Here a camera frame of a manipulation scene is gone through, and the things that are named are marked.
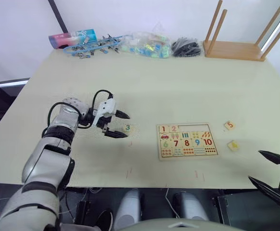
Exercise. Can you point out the red number 7 tile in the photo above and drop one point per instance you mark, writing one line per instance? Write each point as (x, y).
(176, 143)

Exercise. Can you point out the green number 6 tile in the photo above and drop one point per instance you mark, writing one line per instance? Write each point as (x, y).
(165, 144)

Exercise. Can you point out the green number 3 tile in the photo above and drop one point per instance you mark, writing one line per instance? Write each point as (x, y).
(127, 128)

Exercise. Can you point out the blue fish picture tile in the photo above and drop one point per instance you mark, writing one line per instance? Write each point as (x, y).
(178, 151)

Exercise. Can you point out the yellow dots picture tile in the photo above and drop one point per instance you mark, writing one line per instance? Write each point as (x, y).
(195, 135)

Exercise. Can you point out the pink number 2 tile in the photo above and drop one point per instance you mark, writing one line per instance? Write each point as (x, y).
(174, 128)

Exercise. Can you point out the red shapes picture tile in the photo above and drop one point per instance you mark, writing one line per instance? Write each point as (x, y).
(167, 151)

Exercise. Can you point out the dark slanted pole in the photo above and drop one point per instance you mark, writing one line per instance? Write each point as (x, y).
(58, 14)

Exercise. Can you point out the orange number 8 tile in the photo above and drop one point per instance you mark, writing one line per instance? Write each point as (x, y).
(187, 143)

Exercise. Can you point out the red number 10 tile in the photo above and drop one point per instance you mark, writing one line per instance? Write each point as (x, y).
(207, 142)

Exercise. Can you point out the clear bag of coloured pieces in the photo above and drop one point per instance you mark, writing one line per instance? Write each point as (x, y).
(147, 45)

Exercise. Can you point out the yellow number 4 tile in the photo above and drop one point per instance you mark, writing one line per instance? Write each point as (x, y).
(233, 145)

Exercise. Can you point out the orange carrots picture tile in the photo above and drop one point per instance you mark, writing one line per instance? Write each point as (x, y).
(206, 134)

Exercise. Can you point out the black floor device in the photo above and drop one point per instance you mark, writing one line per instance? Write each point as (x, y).
(81, 211)

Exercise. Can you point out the light blue rows picture tile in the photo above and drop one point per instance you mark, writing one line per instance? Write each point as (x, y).
(199, 150)

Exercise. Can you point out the red apples picture tile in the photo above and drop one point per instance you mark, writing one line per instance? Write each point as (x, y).
(188, 151)

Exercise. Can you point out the black metal frame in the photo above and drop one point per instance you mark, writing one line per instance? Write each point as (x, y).
(0, 90)

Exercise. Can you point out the wooden peg rack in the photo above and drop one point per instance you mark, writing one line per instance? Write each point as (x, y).
(233, 49)

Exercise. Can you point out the red car picture tile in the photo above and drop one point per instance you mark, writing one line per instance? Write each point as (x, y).
(164, 136)

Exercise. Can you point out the ice cream picture tile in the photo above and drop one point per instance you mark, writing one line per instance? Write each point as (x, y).
(175, 136)

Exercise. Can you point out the blue bars picture tile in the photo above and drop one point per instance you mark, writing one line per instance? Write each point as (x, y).
(185, 135)

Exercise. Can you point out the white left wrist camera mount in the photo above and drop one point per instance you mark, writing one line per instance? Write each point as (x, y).
(106, 107)

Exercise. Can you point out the white rounded shape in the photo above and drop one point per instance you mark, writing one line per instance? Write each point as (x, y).
(193, 205)
(128, 209)

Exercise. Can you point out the wooden number puzzle board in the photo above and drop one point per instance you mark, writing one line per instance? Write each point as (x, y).
(193, 157)

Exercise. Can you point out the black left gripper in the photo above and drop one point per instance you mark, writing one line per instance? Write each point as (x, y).
(105, 122)

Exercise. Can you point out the clear bag of black pieces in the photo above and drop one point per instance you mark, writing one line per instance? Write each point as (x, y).
(186, 47)

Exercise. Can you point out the blue number 9 tile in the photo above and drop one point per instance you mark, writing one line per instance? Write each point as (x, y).
(197, 142)

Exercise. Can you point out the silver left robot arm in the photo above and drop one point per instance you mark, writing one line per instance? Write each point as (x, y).
(46, 163)

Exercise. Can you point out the dark floor box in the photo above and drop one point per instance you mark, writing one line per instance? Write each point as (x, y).
(229, 209)

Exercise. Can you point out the red number 1 tile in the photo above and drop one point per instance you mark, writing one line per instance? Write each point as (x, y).
(163, 129)

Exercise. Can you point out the dark dots picture tile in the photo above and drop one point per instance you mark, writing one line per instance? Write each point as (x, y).
(210, 150)

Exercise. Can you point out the orange number 5 tile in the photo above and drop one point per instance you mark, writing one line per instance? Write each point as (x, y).
(229, 125)

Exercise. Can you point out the pink and teal can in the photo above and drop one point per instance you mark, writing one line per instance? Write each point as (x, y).
(72, 38)

